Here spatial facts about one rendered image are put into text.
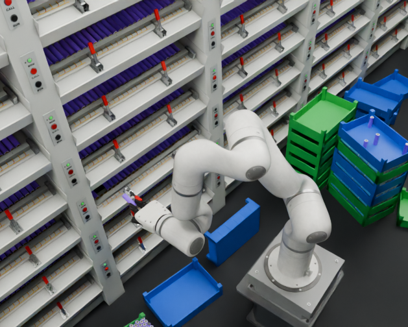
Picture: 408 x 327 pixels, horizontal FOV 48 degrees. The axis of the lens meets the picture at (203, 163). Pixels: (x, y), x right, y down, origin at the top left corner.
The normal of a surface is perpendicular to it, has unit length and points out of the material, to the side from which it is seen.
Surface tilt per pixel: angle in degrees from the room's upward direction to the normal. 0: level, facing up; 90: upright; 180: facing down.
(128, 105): 21
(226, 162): 78
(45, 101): 90
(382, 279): 0
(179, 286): 0
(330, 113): 0
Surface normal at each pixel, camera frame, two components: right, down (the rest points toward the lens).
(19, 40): 0.72, 0.47
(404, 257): -0.05, -0.70
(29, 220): 0.21, -0.49
